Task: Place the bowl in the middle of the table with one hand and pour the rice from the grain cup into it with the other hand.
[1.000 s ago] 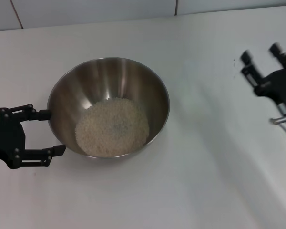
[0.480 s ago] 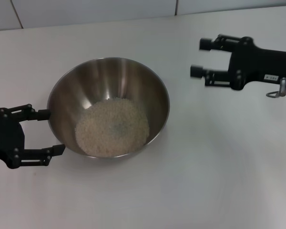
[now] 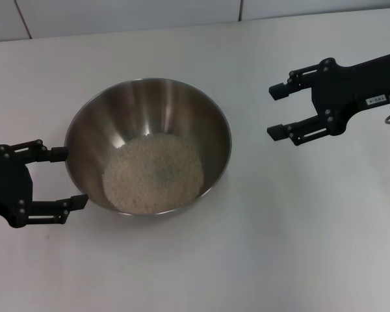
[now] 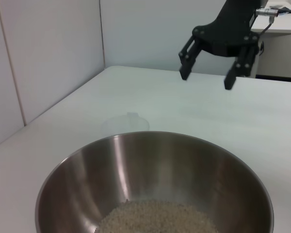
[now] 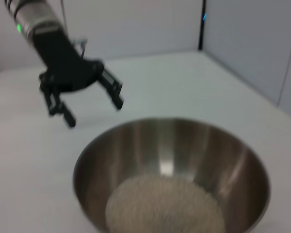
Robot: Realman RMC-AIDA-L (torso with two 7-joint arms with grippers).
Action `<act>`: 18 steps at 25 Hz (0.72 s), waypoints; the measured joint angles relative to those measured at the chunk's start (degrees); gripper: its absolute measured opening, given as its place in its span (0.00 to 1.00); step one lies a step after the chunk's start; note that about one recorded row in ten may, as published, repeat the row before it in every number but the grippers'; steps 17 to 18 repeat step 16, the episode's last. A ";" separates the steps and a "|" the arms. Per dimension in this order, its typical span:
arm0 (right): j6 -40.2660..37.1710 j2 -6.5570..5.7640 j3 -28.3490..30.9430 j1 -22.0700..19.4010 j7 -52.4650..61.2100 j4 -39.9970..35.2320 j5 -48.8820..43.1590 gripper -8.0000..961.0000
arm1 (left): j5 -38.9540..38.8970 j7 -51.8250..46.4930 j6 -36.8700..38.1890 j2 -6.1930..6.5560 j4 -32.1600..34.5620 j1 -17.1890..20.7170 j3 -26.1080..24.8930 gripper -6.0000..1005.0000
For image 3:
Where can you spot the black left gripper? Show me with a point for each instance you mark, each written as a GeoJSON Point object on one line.
{"type": "Point", "coordinates": [9, 185]}

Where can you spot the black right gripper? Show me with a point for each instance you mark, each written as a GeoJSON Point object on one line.
{"type": "Point", "coordinates": [344, 87]}

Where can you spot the stainless steel mixing bowl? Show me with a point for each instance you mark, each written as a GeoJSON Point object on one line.
{"type": "Point", "coordinates": [94, 136]}

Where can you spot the white rice grains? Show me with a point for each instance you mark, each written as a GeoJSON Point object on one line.
{"type": "Point", "coordinates": [149, 182]}

